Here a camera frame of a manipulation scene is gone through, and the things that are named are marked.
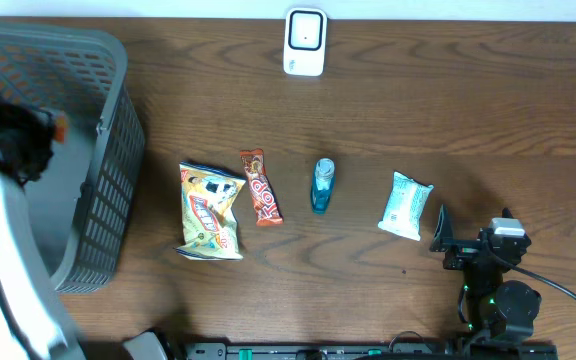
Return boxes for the white teal wipes pack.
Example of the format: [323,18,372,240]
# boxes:
[378,172,434,241]

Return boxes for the teal mouthwash bottle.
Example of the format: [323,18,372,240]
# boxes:
[310,158,335,214]

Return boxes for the red chocolate bar wrapper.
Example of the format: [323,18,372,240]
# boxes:
[240,149,284,226]

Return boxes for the yellow snack bag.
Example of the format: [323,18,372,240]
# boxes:
[175,162,246,261]

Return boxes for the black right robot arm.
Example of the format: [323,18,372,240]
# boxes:
[430,206,541,352]

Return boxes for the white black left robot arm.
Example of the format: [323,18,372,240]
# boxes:
[0,103,169,360]

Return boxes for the white barcode scanner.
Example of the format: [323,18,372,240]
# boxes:
[283,7,328,77]

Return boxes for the grey plastic basket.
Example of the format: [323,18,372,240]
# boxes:
[0,23,145,293]

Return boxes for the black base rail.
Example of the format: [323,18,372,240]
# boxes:
[182,342,559,360]

